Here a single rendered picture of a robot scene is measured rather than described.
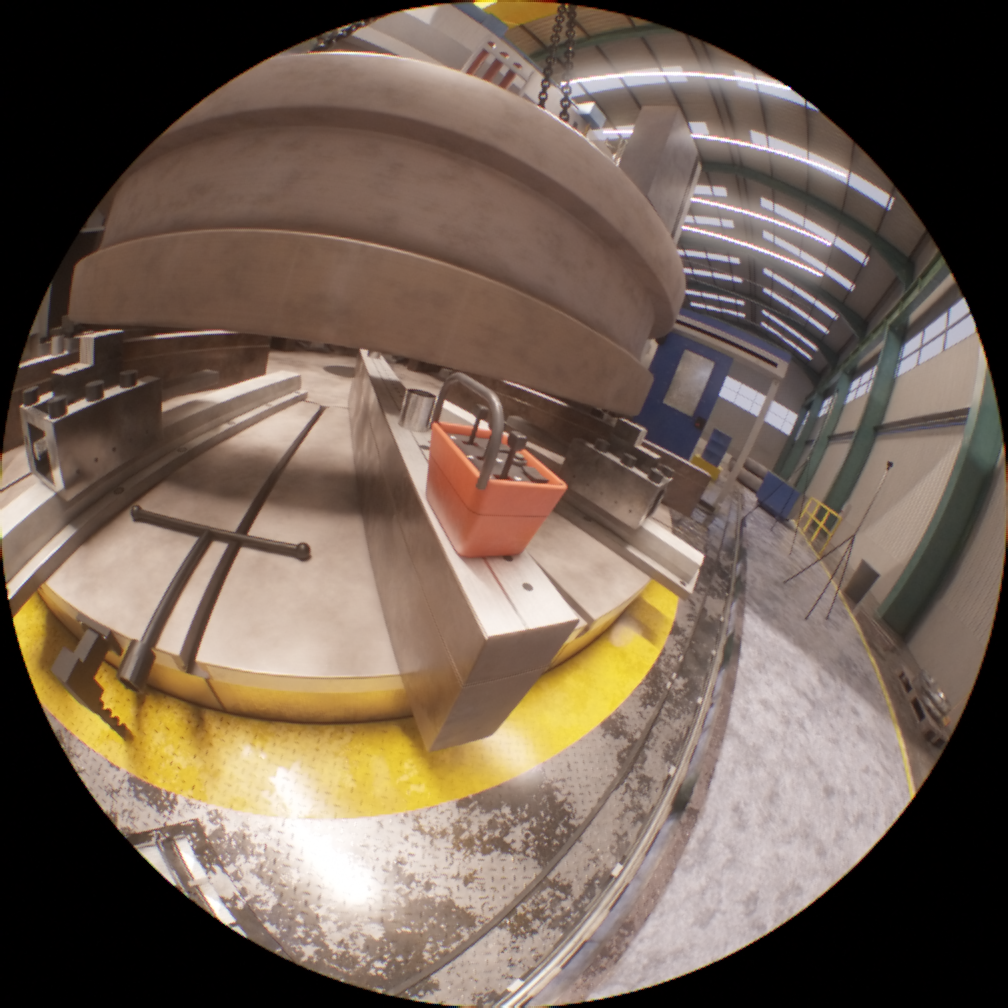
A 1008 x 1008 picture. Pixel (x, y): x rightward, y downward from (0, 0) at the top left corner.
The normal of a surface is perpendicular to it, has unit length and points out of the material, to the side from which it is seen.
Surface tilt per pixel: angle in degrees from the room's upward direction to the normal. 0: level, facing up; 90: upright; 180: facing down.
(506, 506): 97
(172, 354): 90
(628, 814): 0
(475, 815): 0
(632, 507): 90
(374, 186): 90
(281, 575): 0
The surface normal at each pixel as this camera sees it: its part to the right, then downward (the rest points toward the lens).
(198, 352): 0.90, 0.42
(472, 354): 0.47, 0.54
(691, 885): 0.33, -0.84
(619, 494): -0.62, 0.15
